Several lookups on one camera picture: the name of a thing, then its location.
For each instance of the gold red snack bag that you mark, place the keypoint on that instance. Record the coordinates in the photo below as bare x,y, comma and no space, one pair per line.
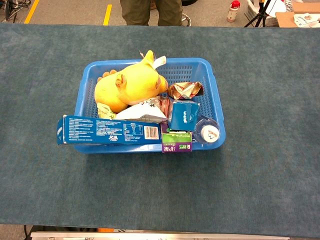
183,90

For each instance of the clear water bottle white cap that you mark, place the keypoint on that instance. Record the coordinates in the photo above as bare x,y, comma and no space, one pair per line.
210,132

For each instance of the long blue cookie box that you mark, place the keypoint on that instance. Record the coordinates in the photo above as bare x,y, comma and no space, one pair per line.
100,130

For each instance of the black robot base panel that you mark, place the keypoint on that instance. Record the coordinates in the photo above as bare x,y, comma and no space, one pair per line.
62,228

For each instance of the blue perforated plastic basket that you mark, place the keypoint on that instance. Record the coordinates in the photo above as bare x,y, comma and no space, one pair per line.
190,72

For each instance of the white snack bag black characters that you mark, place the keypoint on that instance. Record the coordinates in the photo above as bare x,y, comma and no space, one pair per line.
142,112

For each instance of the tall blue carton box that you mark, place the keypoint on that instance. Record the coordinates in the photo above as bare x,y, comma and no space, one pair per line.
183,116

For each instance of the purple green milk carton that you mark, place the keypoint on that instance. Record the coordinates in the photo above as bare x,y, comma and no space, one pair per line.
176,142

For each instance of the yellow plush toy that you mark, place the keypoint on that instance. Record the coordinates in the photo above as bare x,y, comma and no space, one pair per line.
135,85

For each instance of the green yellow snack packet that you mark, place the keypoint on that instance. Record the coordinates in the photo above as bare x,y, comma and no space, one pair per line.
105,111

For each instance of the chrome office chair base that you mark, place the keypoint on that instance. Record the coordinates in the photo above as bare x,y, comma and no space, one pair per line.
187,18

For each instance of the person in olive trousers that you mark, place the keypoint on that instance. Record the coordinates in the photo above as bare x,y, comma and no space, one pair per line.
140,12

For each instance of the yellow floor tape strip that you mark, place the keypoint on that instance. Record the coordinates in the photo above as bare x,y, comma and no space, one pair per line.
31,12
107,15

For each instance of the red white drink bottle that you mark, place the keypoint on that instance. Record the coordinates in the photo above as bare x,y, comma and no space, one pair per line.
233,13

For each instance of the teal felt table cloth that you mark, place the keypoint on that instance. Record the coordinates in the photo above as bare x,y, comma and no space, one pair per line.
50,187

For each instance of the black tripod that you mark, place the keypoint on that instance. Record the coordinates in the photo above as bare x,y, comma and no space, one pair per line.
260,15

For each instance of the brown cardboard box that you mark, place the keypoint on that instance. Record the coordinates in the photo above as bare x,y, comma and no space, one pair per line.
285,20

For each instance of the aluminium profile rail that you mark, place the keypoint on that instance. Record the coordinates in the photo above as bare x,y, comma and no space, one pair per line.
150,236

